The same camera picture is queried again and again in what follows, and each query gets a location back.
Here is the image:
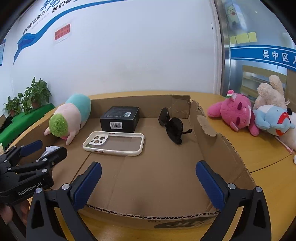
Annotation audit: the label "white item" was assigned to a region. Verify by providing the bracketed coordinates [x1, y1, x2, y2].
[36, 146, 59, 162]

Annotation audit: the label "black sunglasses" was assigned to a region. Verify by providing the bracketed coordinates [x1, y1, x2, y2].
[158, 108, 192, 145]

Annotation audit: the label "person's left hand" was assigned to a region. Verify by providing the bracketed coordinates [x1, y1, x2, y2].
[1, 200, 30, 225]

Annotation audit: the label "green cloth table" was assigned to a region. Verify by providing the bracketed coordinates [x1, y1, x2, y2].
[1, 103, 55, 149]

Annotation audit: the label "pastel green-haired plush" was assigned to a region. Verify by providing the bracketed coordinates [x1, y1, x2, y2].
[44, 94, 91, 145]

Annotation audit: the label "potted green plant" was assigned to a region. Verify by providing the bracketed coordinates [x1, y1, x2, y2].
[21, 77, 51, 113]

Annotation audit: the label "clear white phone case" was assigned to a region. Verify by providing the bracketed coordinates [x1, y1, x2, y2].
[82, 131, 145, 156]

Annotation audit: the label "pink transparent pen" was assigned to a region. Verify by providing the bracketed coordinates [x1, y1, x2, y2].
[275, 136, 295, 155]

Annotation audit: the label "small black box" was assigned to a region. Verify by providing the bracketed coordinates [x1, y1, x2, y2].
[100, 106, 139, 133]

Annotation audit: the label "white plush toy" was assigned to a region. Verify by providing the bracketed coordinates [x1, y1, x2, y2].
[280, 108, 296, 164]

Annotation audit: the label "brown cardboard box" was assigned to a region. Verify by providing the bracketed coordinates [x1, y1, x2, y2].
[10, 93, 257, 230]

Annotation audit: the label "light blue red plush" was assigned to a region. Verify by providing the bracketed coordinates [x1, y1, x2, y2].
[253, 104, 295, 137]

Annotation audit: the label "pink bear plush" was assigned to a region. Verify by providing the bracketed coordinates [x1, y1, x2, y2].
[207, 90, 259, 137]

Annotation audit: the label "beige rabbit plush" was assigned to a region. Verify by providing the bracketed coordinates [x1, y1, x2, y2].
[253, 75, 290, 110]

